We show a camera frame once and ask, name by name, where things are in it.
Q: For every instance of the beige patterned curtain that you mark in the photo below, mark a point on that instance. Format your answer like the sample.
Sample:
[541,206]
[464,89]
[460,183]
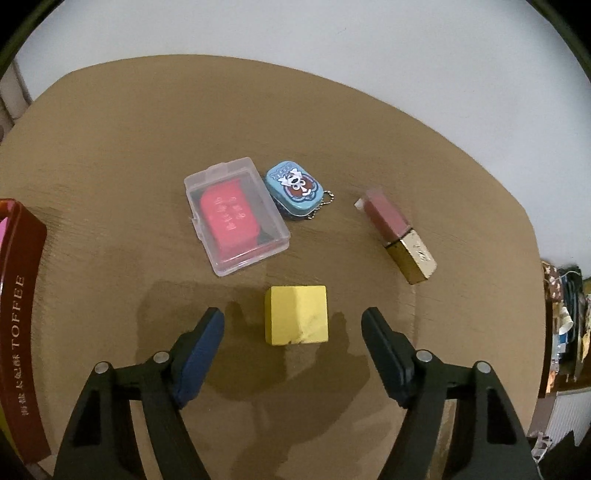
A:
[9,92]

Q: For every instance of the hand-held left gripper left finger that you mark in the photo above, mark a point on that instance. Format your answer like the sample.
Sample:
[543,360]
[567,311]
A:
[198,364]

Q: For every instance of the red tin box gold inside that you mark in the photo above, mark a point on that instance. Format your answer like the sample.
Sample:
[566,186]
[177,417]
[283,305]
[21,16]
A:
[23,323]

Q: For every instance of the yellow cube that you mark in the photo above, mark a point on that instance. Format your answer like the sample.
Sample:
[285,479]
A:
[295,316]

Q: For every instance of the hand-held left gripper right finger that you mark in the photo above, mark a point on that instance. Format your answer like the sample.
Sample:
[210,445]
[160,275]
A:
[385,360]

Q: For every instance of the colourful clutter pile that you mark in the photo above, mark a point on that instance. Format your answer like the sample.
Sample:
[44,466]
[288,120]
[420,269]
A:
[570,318]

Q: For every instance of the white radiator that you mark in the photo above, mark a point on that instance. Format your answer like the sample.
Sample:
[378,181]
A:
[565,422]

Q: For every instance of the clear case with red insert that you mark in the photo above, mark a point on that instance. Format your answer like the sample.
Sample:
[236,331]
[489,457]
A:
[233,219]

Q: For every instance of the dark red lipstick gold cap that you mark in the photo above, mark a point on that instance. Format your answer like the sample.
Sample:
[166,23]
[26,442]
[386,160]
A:
[401,235]

